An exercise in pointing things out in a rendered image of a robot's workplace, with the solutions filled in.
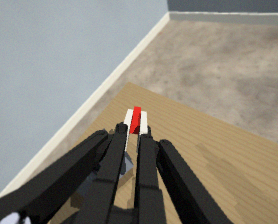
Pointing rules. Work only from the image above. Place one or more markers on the red rectangular block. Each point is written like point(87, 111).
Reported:
point(135, 123)

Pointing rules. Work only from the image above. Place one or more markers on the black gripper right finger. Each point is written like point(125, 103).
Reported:
point(192, 201)

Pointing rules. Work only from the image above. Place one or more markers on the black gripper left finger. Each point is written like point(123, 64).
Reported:
point(39, 199)

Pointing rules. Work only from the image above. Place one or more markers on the grey square panel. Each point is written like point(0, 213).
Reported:
point(127, 164)

